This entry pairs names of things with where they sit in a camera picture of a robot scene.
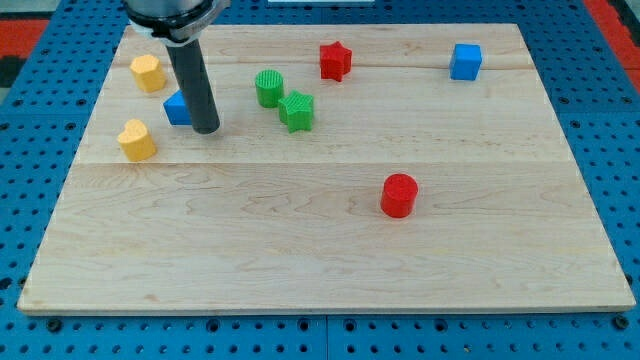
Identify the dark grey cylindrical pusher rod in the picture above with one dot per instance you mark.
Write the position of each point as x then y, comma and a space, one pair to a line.
192, 77

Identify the blue triangle block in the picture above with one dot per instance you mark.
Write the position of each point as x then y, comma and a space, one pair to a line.
176, 110

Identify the blue cube block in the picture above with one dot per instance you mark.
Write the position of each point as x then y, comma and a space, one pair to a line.
465, 62

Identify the yellow hexagon block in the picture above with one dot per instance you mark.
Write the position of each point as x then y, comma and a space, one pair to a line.
148, 73

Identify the green cylinder block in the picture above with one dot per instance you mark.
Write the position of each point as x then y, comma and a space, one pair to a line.
269, 86

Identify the yellow heart block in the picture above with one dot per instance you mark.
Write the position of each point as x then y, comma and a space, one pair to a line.
136, 141

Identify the green star block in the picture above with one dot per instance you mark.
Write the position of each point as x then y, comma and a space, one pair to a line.
296, 111

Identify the red star block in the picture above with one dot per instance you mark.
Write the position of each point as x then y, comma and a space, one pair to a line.
335, 61

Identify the light wooden board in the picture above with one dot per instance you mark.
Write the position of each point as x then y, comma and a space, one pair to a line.
255, 220

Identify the red cylinder block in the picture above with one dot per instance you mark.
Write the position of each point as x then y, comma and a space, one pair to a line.
398, 196

